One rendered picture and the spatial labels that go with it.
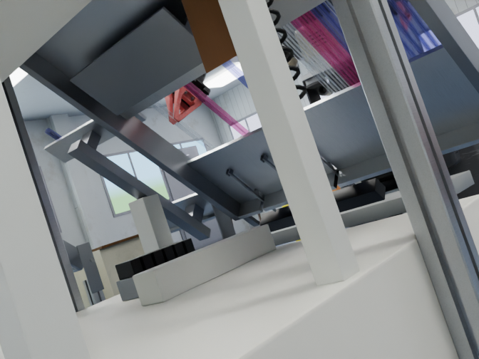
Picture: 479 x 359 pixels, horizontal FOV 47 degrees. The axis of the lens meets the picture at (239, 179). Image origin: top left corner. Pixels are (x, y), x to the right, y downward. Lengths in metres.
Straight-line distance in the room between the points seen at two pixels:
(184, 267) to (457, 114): 0.58
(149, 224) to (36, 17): 0.84
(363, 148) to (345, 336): 0.75
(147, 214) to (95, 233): 7.65
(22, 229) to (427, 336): 0.39
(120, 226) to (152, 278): 8.87
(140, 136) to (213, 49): 0.70
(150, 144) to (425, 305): 0.83
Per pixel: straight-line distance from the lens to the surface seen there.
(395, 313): 0.52
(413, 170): 0.58
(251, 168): 1.27
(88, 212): 9.12
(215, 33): 0.57
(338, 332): 0.44
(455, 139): 1.10
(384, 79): 0.57
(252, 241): 0.89
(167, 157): 1.28
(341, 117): 1.09
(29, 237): 0.30
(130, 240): 6.61
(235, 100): 11.50
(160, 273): 0.76
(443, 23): 0.89
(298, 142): 0.47
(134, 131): 1.25
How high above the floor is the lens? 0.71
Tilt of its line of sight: 3 degrees up
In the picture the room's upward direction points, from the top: 19 degrees counter-clockwise
